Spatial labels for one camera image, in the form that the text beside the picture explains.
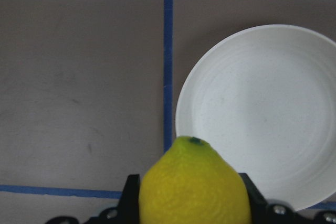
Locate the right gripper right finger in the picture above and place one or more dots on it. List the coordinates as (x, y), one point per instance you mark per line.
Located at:
(263, 211)

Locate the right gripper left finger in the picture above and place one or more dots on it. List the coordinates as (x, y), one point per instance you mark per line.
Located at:
(127, 209)

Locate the yellow lemon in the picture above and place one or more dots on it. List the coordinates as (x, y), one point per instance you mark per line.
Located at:
(191, 183)

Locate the round cream plate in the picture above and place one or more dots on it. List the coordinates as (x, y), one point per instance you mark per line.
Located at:
(264, 98)

